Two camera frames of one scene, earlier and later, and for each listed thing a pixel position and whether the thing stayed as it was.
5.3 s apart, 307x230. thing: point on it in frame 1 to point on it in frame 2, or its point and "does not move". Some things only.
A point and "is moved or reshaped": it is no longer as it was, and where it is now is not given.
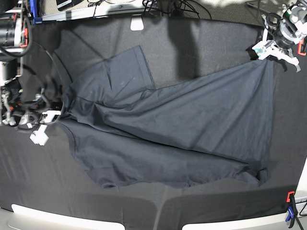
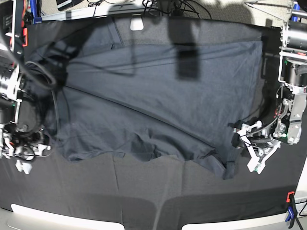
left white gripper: x=29 y=117 to x=7 y=151
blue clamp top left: x=33 y=9 does not move
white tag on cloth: x=137 y=23 does not move
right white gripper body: x=286 y=37 to x=257 y=163
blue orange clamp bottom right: x=291 y=208 does not move
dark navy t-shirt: x=214 y=130 is moved or reshaped
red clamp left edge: x=26 y=35 does not move
